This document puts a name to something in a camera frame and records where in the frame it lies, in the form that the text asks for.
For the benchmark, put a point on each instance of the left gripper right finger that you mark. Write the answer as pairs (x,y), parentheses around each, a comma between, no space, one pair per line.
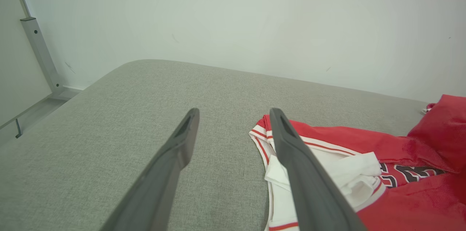
(313,194)

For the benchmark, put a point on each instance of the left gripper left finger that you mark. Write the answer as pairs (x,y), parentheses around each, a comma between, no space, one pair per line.
(160,187)

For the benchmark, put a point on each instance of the red Bulls jersey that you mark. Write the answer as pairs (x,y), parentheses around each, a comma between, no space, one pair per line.
(411,209)

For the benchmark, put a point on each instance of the grey metal frame post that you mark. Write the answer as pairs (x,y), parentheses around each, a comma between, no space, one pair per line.
(42,52)

